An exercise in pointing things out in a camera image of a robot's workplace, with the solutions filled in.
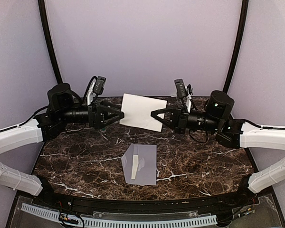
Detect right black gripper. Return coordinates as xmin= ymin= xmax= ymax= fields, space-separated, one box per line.
xmin=151 ymin=103 xmax=221 ymax=134

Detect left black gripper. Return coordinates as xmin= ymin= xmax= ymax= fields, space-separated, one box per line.
xmin=58 ymin=99 xmax=125 ymax=129

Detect beige decorated letter sheet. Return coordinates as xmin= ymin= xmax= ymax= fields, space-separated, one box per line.
xmin=119 ymin=94 xmax=167 ymax=132

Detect white letter paper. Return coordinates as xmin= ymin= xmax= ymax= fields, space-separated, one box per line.
xmin=131 ymin=154 xmax=139 ymax=180

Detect grey envelope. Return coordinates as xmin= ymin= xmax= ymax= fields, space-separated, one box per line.
xmin=121 ymin=143 xmax=157 ymax=186

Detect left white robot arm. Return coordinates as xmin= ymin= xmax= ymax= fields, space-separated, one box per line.
xmin=0 ymin=83 xmax=124 ymax=207

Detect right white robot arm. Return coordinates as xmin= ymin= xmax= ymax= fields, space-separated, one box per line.
xmin=151 ymin=90 xmax=285 ymax=206

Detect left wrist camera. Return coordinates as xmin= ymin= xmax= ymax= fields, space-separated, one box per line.
xmin=93 ymin=76 xmax=106 ymax=95

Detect black front rail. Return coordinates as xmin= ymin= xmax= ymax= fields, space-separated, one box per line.
xmin=34 ymin=192 xmax=253 ymax=214

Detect white slotted cable duct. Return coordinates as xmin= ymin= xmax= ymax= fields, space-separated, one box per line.
xmin=21 ymin=203 xmax=218 ymax=228

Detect left black frame post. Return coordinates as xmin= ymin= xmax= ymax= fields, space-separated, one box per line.
xmin=38 ymin=0 xmax=63 ymax=84

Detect black frame post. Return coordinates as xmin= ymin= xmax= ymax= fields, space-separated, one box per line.
xmin=223 ymin=0 xmax=249 ymax=94
xmin=38 ymin=0 xmax=63 ymax=84

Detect right black frame post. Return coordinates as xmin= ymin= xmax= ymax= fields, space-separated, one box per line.
xmin=223 ymin=0 xmax=249 ymax=94

